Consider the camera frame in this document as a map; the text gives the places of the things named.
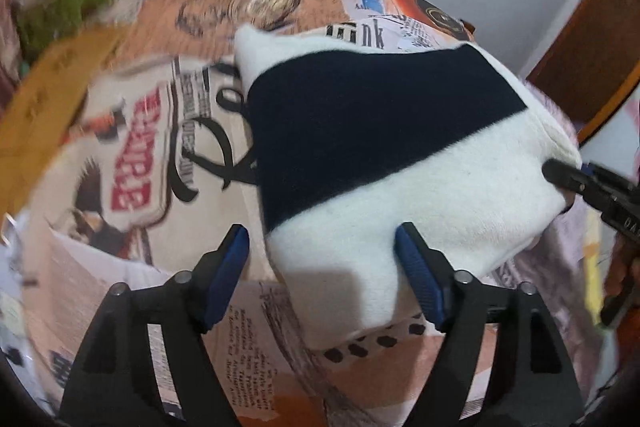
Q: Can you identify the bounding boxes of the person's right hand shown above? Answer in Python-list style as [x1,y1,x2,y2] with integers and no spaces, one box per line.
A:
[604,236,640,304]

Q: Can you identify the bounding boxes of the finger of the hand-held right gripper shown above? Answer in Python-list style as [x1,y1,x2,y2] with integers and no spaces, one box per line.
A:
[542,158,608,208]

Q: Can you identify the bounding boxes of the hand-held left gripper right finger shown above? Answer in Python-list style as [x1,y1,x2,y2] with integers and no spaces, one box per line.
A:
[393,222,586,427]

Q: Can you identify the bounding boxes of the white and navy striped sweater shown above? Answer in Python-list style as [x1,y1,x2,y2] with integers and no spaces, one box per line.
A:
[234,24,583,350]

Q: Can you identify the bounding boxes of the newspaper print bed sheet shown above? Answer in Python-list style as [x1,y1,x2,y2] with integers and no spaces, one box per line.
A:
[0,0,616,427]

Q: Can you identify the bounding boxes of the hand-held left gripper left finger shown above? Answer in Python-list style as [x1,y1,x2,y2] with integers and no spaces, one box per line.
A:
[59,224,251,427]

